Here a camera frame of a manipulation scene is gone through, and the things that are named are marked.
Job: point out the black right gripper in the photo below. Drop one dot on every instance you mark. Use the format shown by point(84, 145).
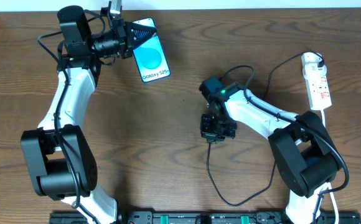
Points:
point(216, 127)

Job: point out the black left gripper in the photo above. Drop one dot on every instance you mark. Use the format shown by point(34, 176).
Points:
point(122, 38)

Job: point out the blue Samsung Galaxy smartphone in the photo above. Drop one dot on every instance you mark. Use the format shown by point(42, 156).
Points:
point(150, 57)

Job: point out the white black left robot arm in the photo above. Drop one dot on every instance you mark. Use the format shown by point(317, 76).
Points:
point(59, 160)

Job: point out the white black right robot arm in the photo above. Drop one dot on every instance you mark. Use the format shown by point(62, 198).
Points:
point(307, 160)

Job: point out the white charger adapter plug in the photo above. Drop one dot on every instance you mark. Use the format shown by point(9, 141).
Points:
point(314, 70)

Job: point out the white power strip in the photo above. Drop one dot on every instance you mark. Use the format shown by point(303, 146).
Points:
point(317, 88)

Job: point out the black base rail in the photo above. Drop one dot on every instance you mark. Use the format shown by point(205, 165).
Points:
point(148, 217)

